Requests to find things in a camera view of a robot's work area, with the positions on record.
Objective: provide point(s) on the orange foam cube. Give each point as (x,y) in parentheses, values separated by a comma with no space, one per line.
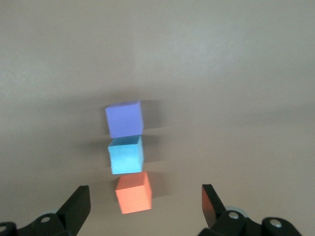
(134,196)

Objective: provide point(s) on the brown table cover cloth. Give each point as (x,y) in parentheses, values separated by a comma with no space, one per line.
(221,73)

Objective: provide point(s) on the light blue foam cube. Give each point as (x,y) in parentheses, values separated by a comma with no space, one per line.
(125,157)

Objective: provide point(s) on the purple foam cube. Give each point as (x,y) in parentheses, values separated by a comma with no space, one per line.
(124,119)

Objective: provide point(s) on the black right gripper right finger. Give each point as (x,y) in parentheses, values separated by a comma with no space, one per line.
(213,210)

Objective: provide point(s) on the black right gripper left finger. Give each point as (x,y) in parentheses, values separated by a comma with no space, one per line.
(72,211)

